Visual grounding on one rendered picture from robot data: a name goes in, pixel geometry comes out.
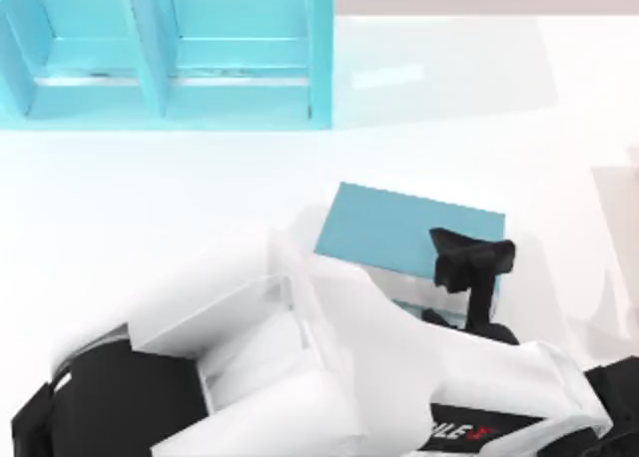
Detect teal book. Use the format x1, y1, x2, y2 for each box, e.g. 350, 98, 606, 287
314, 181, 508, 329

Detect light blue rack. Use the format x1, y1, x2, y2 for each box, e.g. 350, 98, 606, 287
0, 0, 334, 132

